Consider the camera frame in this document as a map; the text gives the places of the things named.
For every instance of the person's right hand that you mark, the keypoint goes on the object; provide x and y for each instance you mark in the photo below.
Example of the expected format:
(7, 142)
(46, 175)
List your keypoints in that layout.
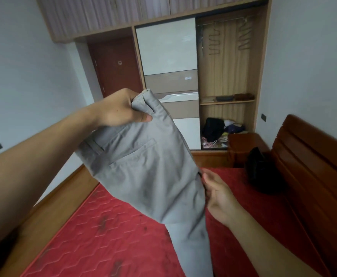
(221, 201)

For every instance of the reddish brown room door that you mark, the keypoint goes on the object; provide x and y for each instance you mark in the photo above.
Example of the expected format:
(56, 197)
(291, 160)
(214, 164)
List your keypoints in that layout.
(113, 77)

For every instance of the dark grey trousers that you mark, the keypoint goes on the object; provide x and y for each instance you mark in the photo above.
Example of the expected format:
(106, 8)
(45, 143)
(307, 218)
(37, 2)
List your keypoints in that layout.
(224, 98)

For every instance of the wooden wardrobe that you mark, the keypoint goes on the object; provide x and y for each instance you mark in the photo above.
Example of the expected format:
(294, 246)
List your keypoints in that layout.
(84, 14)

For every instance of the person's left forearm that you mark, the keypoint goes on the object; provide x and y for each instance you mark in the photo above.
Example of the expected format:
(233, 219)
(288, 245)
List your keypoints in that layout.
(27, 175)

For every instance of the wooden headboard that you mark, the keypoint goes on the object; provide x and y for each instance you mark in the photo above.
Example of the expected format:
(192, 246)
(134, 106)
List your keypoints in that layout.
(315, 170)

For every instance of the person's right forearm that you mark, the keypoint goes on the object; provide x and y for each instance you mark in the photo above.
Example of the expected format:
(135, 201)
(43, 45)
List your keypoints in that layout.
(266, 250)

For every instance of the wooden nightstand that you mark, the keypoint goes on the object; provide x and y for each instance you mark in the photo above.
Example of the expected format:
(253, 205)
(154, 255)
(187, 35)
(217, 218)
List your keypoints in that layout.
(243, 147)

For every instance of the person's left hand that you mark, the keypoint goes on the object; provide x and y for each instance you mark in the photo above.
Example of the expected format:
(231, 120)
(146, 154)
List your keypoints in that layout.
(119, 109)

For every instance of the black bag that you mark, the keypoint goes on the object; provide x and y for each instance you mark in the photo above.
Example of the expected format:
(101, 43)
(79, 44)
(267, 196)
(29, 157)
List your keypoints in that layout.
(262, 173)

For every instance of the wavy metal trouser hanger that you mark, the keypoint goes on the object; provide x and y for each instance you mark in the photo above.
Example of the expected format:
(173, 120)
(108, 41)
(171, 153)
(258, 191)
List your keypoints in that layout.
(244, 48)
(214, 53)

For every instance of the pile of clothes in wardrobe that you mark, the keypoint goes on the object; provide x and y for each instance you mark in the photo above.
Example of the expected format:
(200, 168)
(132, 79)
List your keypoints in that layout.
(223, 138)

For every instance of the small white cloth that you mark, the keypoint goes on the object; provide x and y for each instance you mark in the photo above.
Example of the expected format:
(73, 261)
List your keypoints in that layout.
(229, 122)

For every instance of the black folded cloth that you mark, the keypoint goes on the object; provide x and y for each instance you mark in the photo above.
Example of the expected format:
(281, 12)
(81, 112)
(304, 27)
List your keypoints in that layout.
(213, 129)

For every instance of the red quilted mattress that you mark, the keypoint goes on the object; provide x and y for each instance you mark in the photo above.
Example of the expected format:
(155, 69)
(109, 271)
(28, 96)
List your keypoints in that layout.
(99, 242)

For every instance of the brown sweater with blue trim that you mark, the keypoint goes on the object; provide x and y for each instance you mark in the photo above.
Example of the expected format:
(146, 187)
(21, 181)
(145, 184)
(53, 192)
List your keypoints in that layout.
(244, 96)

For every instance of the white grey sliding wardrobe door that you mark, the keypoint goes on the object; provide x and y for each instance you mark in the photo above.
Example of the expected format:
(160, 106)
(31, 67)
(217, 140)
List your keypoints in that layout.
(168, 46)

